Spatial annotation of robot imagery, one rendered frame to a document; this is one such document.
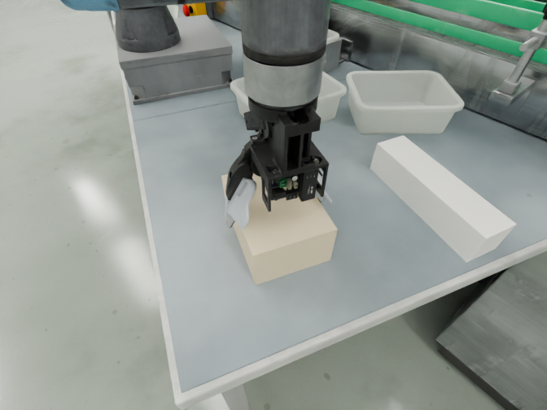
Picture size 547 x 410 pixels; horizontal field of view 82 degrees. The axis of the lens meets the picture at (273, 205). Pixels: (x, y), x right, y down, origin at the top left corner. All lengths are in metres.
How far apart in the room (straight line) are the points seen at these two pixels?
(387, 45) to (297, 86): 0.71
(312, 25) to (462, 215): 0.36
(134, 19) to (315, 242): 0.66
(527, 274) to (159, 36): 0.98
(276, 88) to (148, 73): 0.60
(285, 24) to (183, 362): 0.37
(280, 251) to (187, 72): 0.58
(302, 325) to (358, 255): 0.14
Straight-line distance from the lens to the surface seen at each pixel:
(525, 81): 0.85
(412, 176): 0.57
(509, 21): 0.89
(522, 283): 0.91
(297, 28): 0.28
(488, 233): 0.53
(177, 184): 0.62
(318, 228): 0.43
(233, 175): 0.39
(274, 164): 0.34
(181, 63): 0.87
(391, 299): 0.48
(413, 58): 0.96
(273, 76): 0.29
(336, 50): 1.00
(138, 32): 0.88
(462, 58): 0.91
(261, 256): 0.41
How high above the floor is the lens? 1.16
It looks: 47 degrees down
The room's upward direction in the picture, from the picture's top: straight up
